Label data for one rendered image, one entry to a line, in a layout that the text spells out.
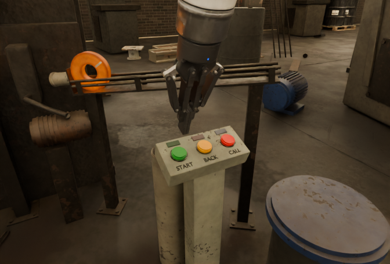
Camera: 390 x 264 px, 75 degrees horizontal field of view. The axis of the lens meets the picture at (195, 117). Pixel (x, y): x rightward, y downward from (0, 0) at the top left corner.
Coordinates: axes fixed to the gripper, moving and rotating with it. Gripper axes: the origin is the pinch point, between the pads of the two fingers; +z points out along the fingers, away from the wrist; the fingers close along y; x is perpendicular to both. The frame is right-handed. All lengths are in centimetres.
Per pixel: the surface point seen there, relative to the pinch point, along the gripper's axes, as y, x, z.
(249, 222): -42, 6, 73
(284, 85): -143, -82, 75
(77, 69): 17, -58, 22
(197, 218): -3.5, 10.5, 30.7
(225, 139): -14.0, 0.2, 11.4
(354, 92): -215, -60, 80
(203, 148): -6.6, 1.0, 11.5
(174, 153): 1.2, 0.2, 11.5
